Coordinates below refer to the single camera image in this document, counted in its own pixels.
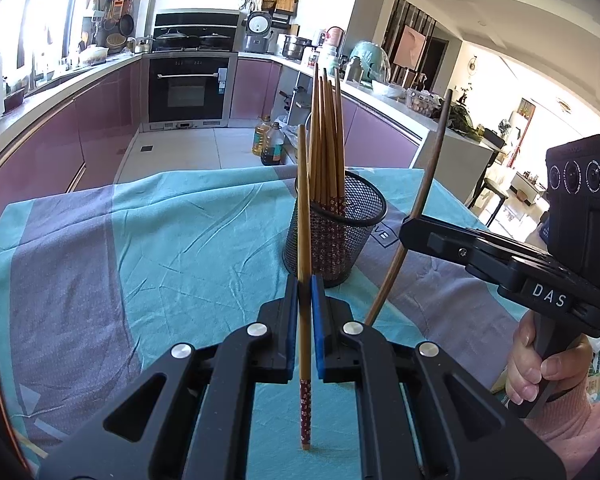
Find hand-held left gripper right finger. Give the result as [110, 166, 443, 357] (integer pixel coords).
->
[310, 274, 566, 480]

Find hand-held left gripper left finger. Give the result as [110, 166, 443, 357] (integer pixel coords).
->
[37, 274, 301, 480]

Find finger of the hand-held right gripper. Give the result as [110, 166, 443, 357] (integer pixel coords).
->
[400, 216, 521, 286]

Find dark brown wooden chopstick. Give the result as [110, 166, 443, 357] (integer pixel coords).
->
[364, 89, 453, 326]

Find black mesh utensil holder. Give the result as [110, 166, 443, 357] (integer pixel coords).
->
[282, 170, 387, 288]

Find light chopstick with red end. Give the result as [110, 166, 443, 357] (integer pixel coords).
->
[297, 125, 313, 451]

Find bundle of light wooden chopsticks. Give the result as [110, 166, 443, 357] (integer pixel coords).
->
[307, 62, 351, 281]

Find person's right forearm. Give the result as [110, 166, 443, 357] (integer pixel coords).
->
[525, 380, 600, 466]

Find person's right hand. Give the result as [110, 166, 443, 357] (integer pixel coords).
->
[505, 312, 593, 406]

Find dark wooden stool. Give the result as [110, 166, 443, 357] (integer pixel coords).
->
[467, 177, 511, 226]

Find purple base cabinets with appliances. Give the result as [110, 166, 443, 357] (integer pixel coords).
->
[235, 52, 496, 201]

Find clear food container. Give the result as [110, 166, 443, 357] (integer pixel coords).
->
[407, 89, 443, 113]

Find teal and grey tablecloth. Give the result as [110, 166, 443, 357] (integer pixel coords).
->
[0, 165, 531, 480]

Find white bowl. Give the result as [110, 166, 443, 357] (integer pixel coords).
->
[372, 79, 406, 100]

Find yellow cooking oil bottle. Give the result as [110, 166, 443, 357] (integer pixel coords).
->
[251, 115, 272, 157]

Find teal appliance in plastic wrap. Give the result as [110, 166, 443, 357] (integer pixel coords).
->
[349, 40, 391, 81]

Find wooden slat partition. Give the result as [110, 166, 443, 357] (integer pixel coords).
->
[382, 0, 438, 86]

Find steel stock pot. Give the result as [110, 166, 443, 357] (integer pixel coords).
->
[281, 34, 313, 60]

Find black integrated stove with oven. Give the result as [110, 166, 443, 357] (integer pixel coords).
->
[140, 8, 241, 133]

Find grey rice cooker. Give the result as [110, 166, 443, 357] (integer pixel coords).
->
[243, 10, 273, 54]

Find black lidded pan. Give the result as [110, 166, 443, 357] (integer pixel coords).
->
[199, 33, 232, 51]
[155, 29, 199, 51]

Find purple base cabinets with window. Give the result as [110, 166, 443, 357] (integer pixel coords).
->
[0, 55, 143, 246]

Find hanging utensil rack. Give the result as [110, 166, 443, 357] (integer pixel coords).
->
[100, 0, 136, 51]

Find kitchen window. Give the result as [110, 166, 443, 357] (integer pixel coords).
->
[0, 0, 96, 76]

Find wall rack with cutting boards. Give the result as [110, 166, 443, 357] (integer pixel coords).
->
[245, 0, 298, 28]

